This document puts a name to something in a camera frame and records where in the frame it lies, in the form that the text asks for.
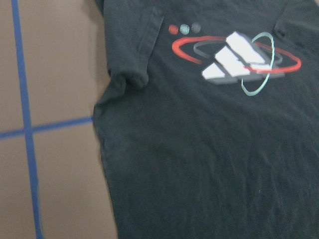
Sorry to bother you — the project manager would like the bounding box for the black printed t-shirt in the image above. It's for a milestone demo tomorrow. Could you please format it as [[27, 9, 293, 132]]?
[[94, 0, 319, 239]]

